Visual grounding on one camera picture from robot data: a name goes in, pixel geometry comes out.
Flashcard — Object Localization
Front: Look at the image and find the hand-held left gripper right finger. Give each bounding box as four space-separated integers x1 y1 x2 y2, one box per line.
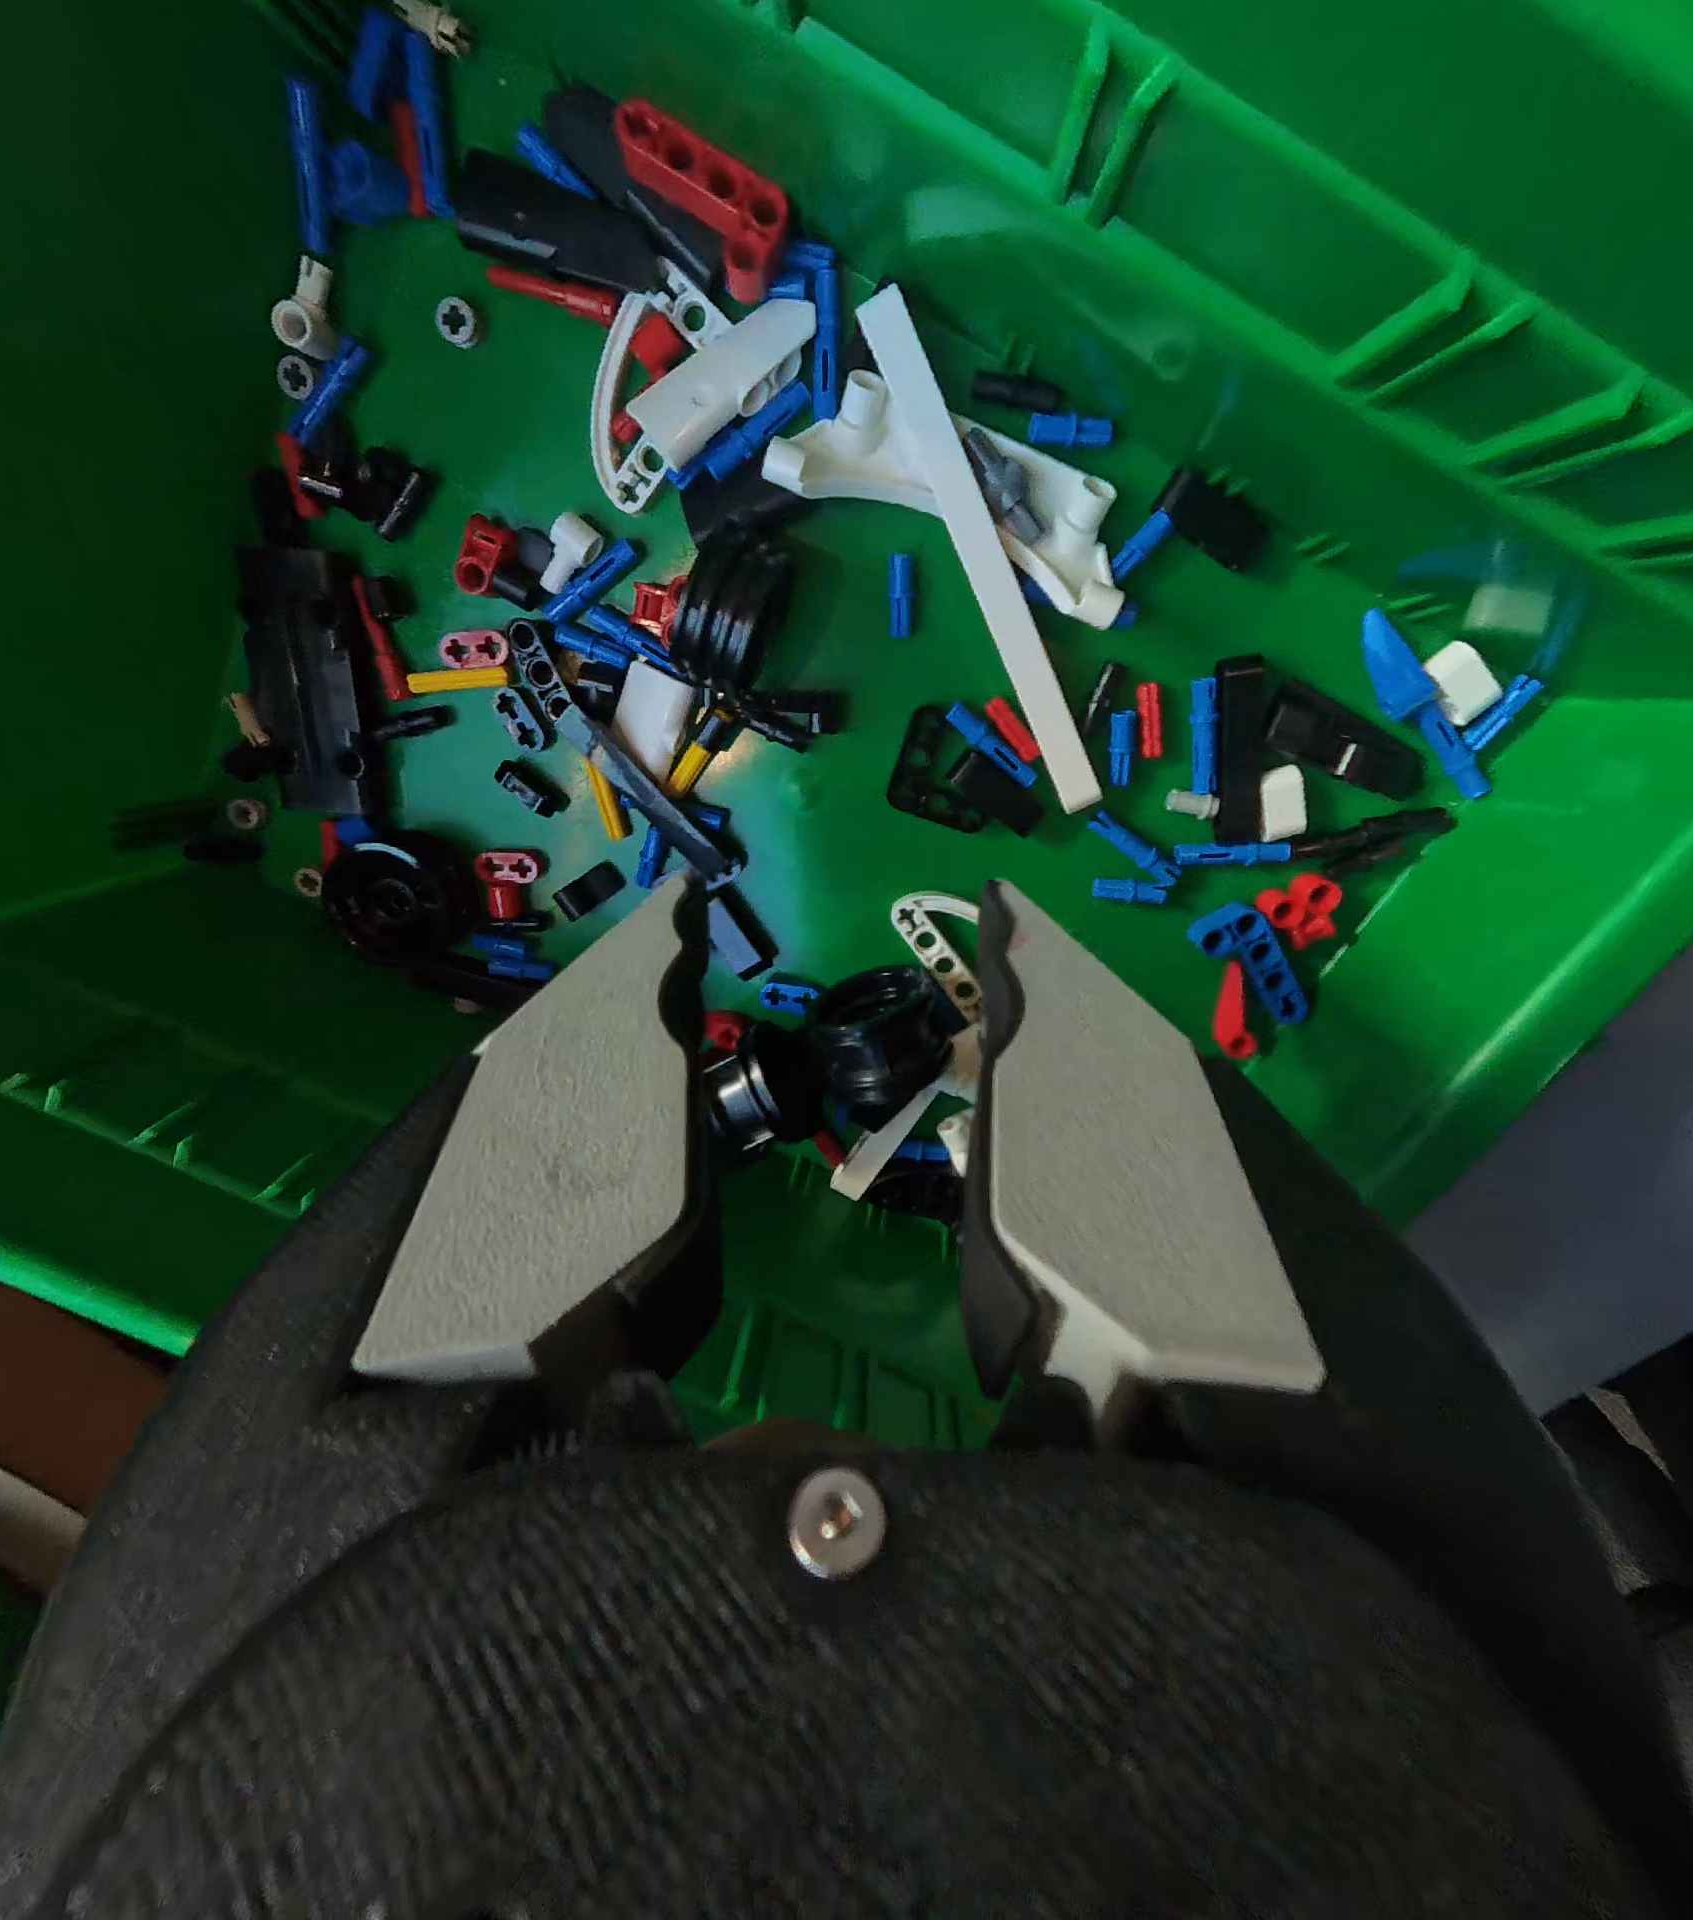
959 878 1329 1452

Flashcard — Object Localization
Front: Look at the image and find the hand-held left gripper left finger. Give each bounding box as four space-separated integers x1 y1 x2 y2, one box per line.
351 871 724 1390

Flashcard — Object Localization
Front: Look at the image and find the black round wheel hub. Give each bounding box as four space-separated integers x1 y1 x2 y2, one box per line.
320 832 481 963
700 1035 818 1160
808 967 970 1120

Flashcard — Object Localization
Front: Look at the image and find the pile of small toy bricks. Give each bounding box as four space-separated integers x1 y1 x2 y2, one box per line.
110 0 1545 1219

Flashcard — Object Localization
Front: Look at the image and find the blue grey holed plate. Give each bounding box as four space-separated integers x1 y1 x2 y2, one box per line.
234 543 391 820

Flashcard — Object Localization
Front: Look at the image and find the black ribbed rubber piece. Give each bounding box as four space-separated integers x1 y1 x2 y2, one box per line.
668 532 798 697

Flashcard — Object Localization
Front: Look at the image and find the long white panel piece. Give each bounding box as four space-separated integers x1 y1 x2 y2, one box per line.
856 284 1102 817

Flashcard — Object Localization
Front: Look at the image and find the black curved panel piece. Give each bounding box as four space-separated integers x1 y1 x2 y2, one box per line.
541 83 720 289
452 150 668 295

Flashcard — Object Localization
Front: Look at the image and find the red angled holed beam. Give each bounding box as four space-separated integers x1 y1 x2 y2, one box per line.
617 103 793 306

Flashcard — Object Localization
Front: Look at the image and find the white curved frame piece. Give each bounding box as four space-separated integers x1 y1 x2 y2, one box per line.
589 289 731 517

